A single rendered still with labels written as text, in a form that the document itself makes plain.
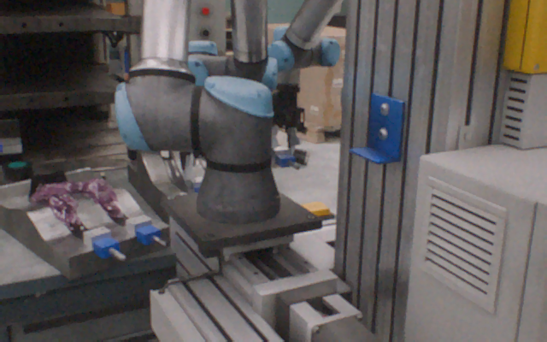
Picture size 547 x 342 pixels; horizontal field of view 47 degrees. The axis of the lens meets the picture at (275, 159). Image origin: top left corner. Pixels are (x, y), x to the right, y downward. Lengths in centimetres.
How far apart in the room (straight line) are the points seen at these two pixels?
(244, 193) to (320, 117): 454
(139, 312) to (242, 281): 68
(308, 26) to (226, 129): 53
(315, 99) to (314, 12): 414
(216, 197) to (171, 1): 35
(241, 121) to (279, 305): 30
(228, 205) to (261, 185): 7
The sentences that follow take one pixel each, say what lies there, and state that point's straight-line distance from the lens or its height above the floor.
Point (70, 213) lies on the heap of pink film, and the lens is 158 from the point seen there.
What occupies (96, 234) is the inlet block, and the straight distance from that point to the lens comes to 147.
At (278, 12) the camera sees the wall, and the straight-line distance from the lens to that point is 955.
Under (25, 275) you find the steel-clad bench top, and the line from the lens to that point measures 151.
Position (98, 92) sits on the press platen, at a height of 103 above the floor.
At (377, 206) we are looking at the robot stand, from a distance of 99.
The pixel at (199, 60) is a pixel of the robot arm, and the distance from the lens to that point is 138.
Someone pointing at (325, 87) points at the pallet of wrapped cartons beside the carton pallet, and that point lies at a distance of 552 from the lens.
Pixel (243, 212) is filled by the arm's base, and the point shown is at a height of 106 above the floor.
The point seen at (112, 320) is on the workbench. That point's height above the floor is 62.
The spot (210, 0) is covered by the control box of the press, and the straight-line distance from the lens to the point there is 244.
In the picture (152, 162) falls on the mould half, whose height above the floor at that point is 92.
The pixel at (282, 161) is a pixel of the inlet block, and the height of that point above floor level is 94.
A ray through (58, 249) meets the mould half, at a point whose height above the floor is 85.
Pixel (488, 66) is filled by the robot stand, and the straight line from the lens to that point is 87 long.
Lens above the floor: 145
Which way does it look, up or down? 17 degrees down
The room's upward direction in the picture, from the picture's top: 1 degrees clockwise
